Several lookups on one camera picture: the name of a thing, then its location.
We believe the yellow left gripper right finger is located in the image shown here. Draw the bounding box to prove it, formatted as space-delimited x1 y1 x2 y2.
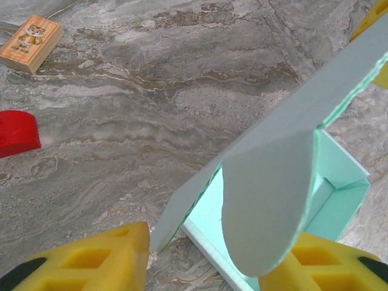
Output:
259 232 388 291

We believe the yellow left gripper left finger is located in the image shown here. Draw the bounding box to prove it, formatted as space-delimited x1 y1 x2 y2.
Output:
0 221 151 291

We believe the mint green paper box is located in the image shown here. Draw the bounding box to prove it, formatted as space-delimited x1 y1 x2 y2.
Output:
150 27 388 291

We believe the red plastic block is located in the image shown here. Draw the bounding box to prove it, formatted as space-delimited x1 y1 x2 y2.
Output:
0 110 42 159

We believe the wooden block with tiger print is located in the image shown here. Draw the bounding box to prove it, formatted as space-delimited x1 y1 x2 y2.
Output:
0 15 64 75

